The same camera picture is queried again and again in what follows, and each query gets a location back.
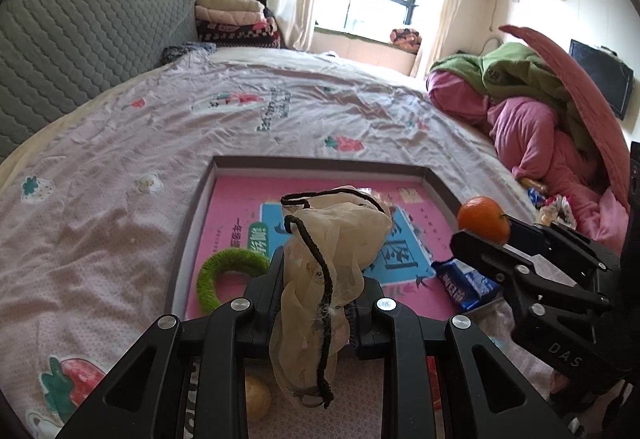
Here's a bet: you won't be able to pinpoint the grey shallow cardboard box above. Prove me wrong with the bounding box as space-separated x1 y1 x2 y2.
164 155 507 320

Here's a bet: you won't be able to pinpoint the pink strawberry bedsheet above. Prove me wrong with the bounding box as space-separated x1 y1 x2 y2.
1 49 535 438

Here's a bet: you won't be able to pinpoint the green blanket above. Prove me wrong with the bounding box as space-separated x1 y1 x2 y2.
431 43 597 156

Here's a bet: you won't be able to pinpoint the red blue snack bag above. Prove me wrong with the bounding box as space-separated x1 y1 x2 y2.
426 355 442 411

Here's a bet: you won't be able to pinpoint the pink quilt pile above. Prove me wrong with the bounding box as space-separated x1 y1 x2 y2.
427 71 628 253

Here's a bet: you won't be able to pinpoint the red white snack bag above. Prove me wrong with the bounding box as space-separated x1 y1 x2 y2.
346 187 395 217

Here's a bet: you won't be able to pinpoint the blue snack packet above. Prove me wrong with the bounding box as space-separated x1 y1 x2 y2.
432 258 500 312

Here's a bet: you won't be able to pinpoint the patterned bag on sill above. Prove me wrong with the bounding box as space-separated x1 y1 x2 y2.
390 28 422 54

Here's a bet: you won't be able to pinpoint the person's right hand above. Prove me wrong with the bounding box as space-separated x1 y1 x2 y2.
550 370 568 395

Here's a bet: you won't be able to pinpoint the stack of folded blankets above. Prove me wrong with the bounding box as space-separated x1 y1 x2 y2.
195 0 283 48

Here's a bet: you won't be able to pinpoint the grey quilted headboard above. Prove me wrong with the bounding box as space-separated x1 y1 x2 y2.
1 0 196 158

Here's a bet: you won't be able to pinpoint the dark cloth by headboard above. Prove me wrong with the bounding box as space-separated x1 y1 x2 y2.
160 42 217 66

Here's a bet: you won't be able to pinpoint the wrapped biscuit snacks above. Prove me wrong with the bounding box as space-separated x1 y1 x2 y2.
518 177 577 229

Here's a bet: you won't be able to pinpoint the tan walnut ball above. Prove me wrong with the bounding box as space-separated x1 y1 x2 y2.
245 375 272 422

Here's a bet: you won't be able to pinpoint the beige organza scrunchie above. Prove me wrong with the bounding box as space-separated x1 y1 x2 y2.
269 186 393 409

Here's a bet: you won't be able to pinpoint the small orange mandarin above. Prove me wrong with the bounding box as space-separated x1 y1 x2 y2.
457 196 510 245

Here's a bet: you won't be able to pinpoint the black wall television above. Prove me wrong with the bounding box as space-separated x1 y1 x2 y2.
570 40 634 120

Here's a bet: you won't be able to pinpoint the green fuzzy ring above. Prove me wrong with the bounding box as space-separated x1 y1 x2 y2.
195 247 271 315

